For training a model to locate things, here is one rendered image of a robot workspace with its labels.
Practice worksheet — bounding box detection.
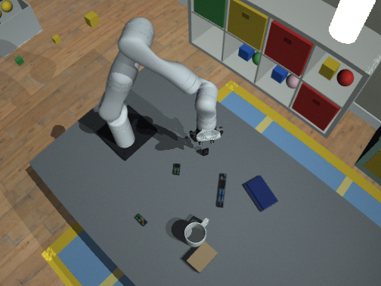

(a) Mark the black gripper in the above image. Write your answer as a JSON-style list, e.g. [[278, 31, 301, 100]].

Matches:
[[189, 127, 223, 146]]

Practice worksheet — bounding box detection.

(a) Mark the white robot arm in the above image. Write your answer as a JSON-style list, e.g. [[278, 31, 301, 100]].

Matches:
[[98, 17, 221, 148]]

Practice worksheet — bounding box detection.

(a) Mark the tan rectangular block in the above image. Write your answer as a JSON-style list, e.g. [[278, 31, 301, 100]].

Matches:
[[187, 241, 218, 273]]

